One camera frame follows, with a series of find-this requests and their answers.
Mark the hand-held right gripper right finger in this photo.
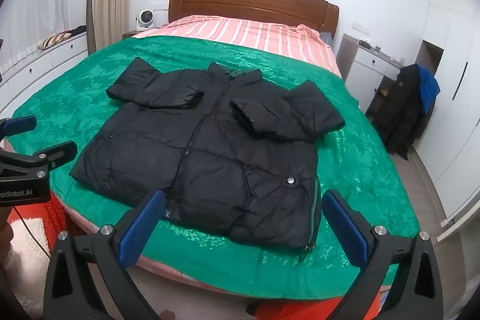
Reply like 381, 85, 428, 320
321, 189, 445, 320

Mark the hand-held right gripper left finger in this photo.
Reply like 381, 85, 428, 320
43, 189, 167, 320

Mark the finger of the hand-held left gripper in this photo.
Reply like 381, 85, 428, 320
0, 140, 78, 176
0, 115, 37, 137

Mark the black puffer jacket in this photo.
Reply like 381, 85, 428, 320
69, 57, 346, 251

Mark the red mat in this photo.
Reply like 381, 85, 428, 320
7, 189, 68, 261

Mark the white fluffy rug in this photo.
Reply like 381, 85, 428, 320
7, 217, 51, 287

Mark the white drawer cabinet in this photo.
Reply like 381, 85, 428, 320
0, 31, 89, 111

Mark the green blanket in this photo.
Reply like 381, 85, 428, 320
9, 35, 421, 298

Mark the striped cushion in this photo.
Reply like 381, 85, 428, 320
39, 33, 72, 50

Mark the blue garment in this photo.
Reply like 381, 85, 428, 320
418, 66, 440, 114

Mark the white desk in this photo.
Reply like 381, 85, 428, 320
335, 33, 404, 114

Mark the white wardrobe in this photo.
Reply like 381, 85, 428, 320
412, 0, 480, 227

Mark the black cable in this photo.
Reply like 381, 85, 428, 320
13, 208, 51, 257

